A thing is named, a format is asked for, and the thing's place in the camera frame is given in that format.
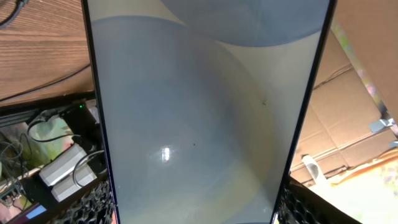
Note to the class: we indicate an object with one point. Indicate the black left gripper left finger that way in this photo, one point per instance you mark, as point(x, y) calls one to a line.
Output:
point(95, 207)

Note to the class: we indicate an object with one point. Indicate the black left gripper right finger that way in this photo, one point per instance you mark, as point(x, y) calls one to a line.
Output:
point(299, 205)

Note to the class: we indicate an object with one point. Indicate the Samsung Galaxy smartphone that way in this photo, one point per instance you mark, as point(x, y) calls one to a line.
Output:
point(201, 102)

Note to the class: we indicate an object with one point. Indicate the white power adapter bricks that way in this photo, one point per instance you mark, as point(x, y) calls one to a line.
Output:
point(59, 173)

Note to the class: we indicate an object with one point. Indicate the brown cardboard box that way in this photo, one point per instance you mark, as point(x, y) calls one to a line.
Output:
point(355, 91)

